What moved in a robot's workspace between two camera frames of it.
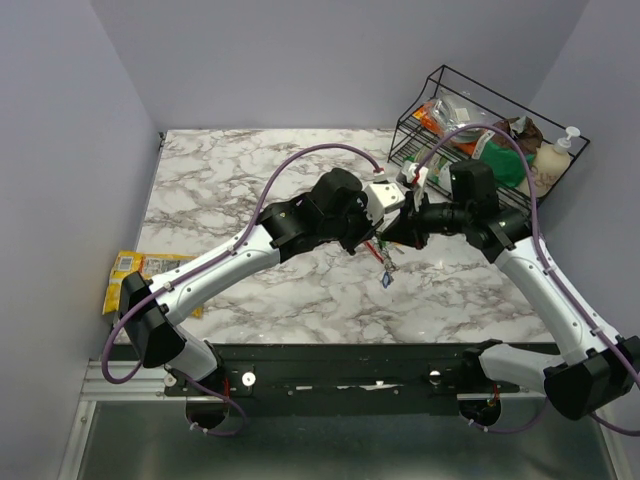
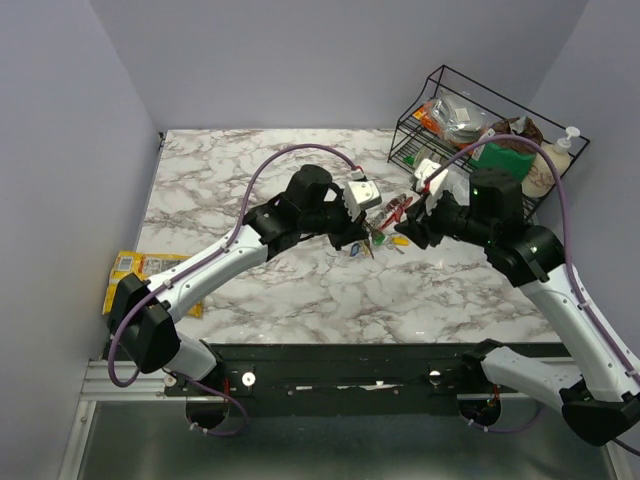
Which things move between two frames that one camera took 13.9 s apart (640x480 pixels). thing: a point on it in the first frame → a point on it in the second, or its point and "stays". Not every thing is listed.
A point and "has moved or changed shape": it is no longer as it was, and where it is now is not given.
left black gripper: (368, 229) stays
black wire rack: (456, 119) stays
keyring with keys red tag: (382, 250) has moved or changed shape
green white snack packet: (436, 166) stays
